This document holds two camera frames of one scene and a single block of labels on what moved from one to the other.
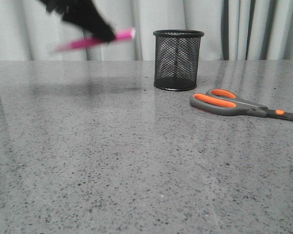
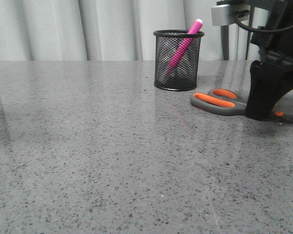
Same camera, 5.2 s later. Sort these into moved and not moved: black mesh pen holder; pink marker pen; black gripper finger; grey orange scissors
Moved: pink marker pen; black gripper finger
Not moved: grey orange scissors; black mesh pen holder
